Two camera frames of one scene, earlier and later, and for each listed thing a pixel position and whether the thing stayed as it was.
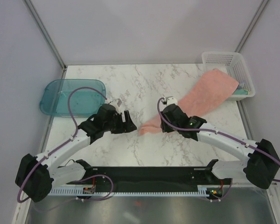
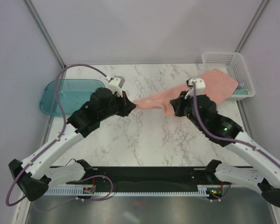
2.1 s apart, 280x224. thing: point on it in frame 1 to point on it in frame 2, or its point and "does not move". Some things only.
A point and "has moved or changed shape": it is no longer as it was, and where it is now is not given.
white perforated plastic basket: x=233 y=63 does not move
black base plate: x=155 y=177 does not move
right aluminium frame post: x=251 y=26 does not move
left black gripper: x=124 y=127 to x=127 y=107
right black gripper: x=164 y=127 to x=178 y=103
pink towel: x=210 y=89 has moved or changed shape
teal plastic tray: x=83 y=102 does not move
